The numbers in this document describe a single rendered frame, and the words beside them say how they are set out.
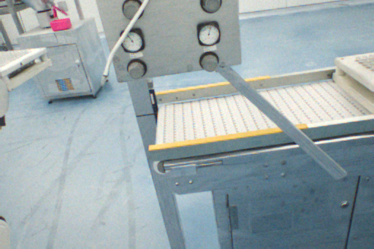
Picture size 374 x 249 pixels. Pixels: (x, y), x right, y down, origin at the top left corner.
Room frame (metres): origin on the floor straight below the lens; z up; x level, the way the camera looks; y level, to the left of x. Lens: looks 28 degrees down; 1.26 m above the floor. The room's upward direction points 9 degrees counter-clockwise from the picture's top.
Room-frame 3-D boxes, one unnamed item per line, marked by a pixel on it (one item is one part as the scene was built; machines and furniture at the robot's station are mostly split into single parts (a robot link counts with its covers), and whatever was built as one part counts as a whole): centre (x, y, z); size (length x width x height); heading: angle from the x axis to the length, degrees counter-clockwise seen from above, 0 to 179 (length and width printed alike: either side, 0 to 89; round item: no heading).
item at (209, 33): (0.46, -0.05, 1.13); 0.04 x 0.01 x 0.04; 88
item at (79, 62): (3.12, 1.19, 0.38); 0.63 x 0.57 x 0.76; 83
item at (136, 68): (0.46, 0.07, 1.10); 0.03 x 0.02 x 0.04; 88
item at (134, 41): (0.47, 0.07, 1.14); 0.04 x 0.01 x 0.04; 88
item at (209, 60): (0.46, -0.05, 1.09); 0.03 x 0.03 x 0.04; 88
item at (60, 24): (2.90, 1.06, 0.80); 0.16 x 0.12 x 0.09; 83
